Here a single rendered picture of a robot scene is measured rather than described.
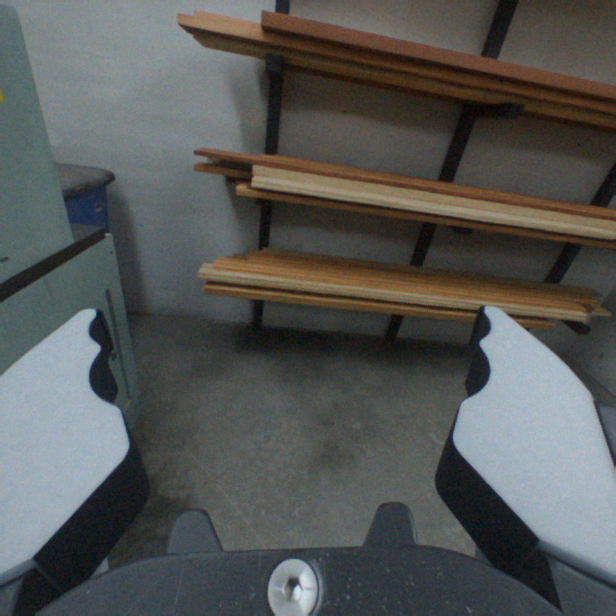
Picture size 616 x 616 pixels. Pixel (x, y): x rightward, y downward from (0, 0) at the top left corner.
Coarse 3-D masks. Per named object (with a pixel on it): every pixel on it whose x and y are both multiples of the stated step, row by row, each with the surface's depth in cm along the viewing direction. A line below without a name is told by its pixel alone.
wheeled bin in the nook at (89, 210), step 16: (64, 176) 130; (80, 176) 136; (96, 176) 145; (112, 176) 156; (64, 192) 121; (80, 192) 131; (96, 192) 150; (80, 208) 139; (96, 208) 153; (96, 224) 155
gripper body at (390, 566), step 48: (192, 528) 4; (384, 528) 5; (96, 576) 4; (144, 576) 4; (192, 576) 4; (240, 576) 4; (288, 576) 4; (336, 576) 4; (384, 576) 4; (432, 576) 4; (480, 576) 4
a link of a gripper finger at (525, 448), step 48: (480, 336) 10; (528, 336) 9; (480, 384) 8; (528, 384) 7; (576, 384) 7; (480, 432) 6; (528, 432) 6; (576, 432) 6; (480, 480) 5; (528, 480) 5; (576, 480) 5; (480, 528) 6; (528, 528) 5; (576, 528) 5
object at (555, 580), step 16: (608, 416) 6; (608, 432) 6; (608, 448) 6; (528, 560) 5; (544, 560) 4; (560, 560) 4; (528, 576) 5; (544, 576) 4; (560, 576) 4; (576, 576) 4; (592, 576) 4; (544, 592) 4; (560, 592) 4; (576, 592) 4; (592, 592) 4; (608, 592) 4; (560, 608) 4; (576, 608) 4; (592, 608) 4; (608, 608) 4
